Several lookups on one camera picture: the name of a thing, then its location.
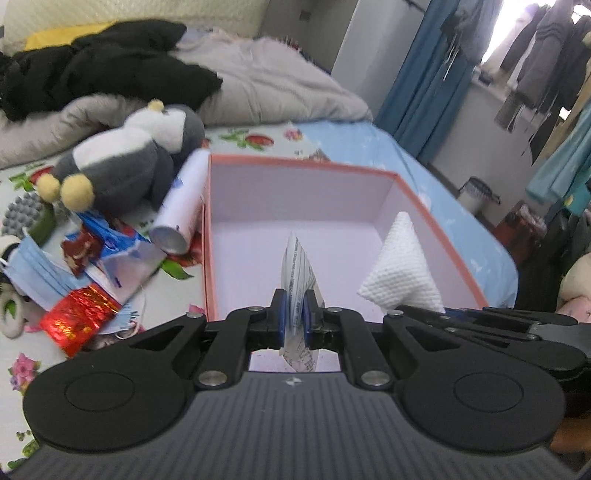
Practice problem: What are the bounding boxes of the green massage hammer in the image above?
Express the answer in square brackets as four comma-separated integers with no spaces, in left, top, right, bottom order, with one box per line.
[1,192,56,247]

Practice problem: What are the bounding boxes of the fruit print mat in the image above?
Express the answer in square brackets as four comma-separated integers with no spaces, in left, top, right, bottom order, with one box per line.
[0,121,332,471]

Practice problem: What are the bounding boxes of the light blue bed sheet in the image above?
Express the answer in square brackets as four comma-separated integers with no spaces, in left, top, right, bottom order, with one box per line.
[284,121,519,307]

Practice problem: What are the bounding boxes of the cream padded headboard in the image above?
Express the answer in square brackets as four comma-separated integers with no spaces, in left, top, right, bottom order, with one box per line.
[2,0,269,42]

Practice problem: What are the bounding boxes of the red foil wrapper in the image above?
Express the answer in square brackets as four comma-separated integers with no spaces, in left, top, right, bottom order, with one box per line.
[40,283,122,358]

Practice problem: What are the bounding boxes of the blue face mask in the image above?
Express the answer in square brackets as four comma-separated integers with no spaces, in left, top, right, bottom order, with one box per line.
[4,232,148,335]

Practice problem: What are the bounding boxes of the blue plastic snack bag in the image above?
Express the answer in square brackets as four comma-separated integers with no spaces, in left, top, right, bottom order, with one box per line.
[61,212,166,304]

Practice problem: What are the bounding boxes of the blue curtain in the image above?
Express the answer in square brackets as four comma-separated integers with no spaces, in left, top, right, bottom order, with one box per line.
[376,1,502,165]

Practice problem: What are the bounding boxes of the clear printed plastic packet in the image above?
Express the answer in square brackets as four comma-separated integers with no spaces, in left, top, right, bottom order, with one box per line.
[280,233,324,373]

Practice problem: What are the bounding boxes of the white paper towel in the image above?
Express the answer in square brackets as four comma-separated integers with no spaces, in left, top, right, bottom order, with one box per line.
[358,211,445,313]

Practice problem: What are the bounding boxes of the small panda plush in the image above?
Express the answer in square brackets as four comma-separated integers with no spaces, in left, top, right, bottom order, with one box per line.
[1,235,31,339]

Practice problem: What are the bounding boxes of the black puffer jacket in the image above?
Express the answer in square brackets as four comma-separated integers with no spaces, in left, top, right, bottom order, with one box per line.
[1,19,222,121]

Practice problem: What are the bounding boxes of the hanging clothes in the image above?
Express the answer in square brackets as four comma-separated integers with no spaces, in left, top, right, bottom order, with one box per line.
[434,1,590,222]

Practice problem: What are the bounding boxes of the yellow pillow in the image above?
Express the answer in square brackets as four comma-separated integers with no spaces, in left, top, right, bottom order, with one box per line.
[23,22,113,51]

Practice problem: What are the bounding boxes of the grey wardrobe cabinet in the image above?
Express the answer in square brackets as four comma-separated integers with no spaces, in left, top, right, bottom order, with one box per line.
[259,0,429,72]

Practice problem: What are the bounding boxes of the white mesh waste bin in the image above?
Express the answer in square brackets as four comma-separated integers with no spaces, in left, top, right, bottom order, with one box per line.
[457,176,501,216]

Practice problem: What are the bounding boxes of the grey duvet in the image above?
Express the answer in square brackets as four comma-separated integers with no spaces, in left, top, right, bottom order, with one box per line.
[1,19,372,167]

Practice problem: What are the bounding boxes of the grey white penguin plush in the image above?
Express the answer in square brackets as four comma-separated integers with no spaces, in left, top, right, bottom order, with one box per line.
[36,100,205,216]

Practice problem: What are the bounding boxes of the orange cardboard storage box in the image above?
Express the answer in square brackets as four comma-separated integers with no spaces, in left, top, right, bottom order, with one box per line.
[202,154,488,321]

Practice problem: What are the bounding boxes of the white spray can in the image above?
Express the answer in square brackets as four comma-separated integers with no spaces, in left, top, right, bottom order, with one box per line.
[149,149,211,255]

